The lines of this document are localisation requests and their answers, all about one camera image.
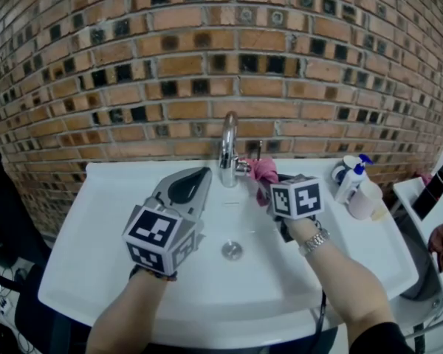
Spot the black office chair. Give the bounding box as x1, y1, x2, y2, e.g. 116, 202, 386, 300
0, 134, 93, 354

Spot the brown beaded bracelet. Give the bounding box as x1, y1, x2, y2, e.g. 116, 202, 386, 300
128, 265, 178, 282

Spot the pale pink cup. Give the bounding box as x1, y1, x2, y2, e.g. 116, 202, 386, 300
348, 182, 384, 221

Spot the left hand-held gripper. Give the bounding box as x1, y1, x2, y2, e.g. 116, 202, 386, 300
121, 166, 213, 277

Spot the metal sink drain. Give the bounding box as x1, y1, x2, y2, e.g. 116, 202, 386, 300
221, 240, 244, 261

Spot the white bottle with blue pump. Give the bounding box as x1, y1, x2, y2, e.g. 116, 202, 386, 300
334, 154, 374, 204

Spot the white side shelf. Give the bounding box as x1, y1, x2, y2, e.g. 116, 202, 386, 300
393, 177, 443, 302

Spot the white ceramic sink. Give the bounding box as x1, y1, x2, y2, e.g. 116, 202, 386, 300
38, 159, 419, 346

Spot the person's right forearm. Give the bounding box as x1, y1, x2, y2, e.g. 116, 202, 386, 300
286, 215, 416, 354

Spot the black cylindrical object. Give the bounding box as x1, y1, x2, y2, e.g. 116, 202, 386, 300
411, 144, 443, 221

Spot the yellowish soap bar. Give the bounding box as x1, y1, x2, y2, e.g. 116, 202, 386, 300
368, 206, 391, 223

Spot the person's left forearm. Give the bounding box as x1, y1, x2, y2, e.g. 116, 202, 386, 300
85, 271, 178, 354

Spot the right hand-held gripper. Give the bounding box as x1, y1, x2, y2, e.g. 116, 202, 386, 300
267, 173, 325, 243

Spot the pink cloth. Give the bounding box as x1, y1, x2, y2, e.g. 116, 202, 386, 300
247, 156, 280, 208

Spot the chrome faucet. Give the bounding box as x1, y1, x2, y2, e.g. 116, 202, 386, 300
218, 111, 264, 188

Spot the silver wristwatch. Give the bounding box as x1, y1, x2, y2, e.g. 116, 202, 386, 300
298, 228, 332, 257

